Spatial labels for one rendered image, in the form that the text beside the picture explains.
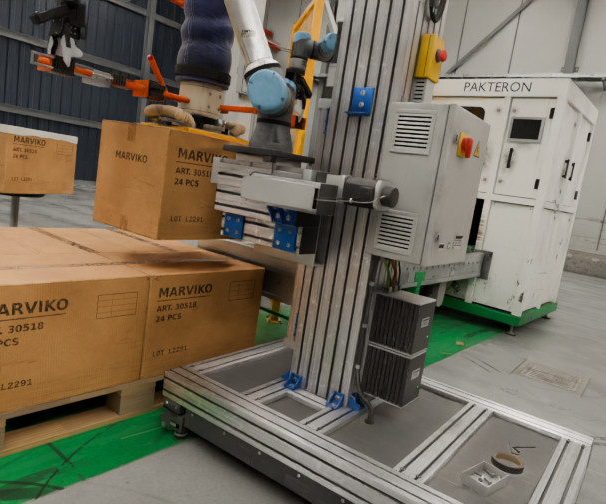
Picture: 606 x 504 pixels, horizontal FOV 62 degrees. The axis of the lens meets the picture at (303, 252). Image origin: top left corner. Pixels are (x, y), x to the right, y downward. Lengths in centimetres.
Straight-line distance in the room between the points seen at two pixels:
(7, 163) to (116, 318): 182
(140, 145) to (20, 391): 91
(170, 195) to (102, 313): 47
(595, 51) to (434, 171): 976
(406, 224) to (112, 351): 109
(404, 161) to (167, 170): 83
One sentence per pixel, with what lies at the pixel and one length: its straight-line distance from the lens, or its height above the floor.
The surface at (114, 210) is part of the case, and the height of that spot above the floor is 74.
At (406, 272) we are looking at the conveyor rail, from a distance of 310.
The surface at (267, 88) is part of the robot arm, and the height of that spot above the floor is 121.
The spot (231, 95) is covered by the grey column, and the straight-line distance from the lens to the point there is 368.
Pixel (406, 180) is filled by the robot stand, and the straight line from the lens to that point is 154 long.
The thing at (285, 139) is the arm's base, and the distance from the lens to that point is 168.
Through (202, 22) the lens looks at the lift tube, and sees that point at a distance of 215.
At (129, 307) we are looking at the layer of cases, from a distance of 188.
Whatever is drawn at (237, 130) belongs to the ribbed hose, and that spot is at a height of 112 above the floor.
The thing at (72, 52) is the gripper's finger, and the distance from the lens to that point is 183.
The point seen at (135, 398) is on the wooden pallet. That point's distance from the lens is 204.
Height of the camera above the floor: 96
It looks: 8 degrees down
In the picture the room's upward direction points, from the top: 9 degrees clockwise
